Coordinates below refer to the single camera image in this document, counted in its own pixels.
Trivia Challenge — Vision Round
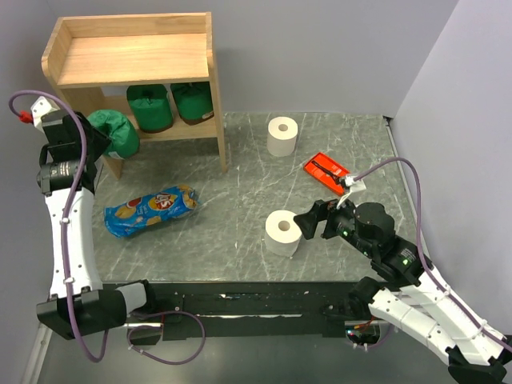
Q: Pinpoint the green roll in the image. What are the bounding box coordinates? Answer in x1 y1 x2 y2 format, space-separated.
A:
87 110 140 159
126 84 174 134
170 82 214 126

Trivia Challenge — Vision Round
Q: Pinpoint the orange razor package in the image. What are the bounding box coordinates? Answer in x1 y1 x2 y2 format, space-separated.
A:
303 152 349 196

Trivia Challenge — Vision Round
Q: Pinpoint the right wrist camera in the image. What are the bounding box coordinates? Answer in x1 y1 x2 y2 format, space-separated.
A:
336 174 366 209

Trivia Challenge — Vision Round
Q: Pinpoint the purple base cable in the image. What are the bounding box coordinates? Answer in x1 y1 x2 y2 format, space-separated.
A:
126 310 206 365

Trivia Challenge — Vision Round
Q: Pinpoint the white paper towel roll front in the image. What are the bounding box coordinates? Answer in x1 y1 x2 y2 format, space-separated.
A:
265 210 302 258

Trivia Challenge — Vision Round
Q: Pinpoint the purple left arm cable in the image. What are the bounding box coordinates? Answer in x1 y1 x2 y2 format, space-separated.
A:
8 90 109 363

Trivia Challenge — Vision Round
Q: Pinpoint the blue chips bag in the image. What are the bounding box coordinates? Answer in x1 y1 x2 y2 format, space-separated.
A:
104 185 199 238

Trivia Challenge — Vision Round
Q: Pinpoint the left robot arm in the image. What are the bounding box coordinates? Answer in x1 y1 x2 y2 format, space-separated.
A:
37 110 158 340

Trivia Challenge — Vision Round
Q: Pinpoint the white paper towel roll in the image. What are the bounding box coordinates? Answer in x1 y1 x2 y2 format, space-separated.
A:
265 210 302 258
267 117 298 157

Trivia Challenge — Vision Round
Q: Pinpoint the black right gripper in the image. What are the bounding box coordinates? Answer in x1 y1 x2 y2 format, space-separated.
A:
293 191 376 258

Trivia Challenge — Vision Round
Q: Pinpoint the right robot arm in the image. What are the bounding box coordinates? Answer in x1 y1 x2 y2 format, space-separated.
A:
294 200 511 383

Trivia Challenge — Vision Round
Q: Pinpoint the wooden shelf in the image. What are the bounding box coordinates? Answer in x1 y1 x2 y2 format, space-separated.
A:
41 12 227 170

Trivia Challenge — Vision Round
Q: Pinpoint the white paper towel roll back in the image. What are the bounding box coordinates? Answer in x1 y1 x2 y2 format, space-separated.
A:
267 117 298 157

